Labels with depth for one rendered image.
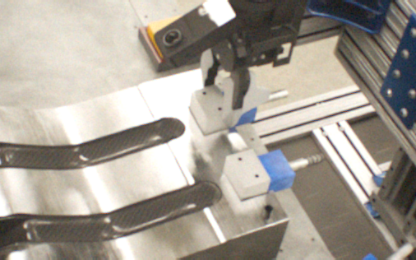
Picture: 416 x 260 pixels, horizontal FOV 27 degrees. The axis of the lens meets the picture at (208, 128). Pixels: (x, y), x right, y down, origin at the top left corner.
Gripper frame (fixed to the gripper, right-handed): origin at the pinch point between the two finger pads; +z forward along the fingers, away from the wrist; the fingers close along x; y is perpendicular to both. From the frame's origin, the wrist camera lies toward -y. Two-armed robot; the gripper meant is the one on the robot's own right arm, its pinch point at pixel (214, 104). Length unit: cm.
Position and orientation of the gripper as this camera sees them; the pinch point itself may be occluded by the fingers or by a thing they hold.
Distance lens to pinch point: 112.1
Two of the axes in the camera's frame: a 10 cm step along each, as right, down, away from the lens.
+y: 9.0, -2.5, 3.5
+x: -4.2, -7.3, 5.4
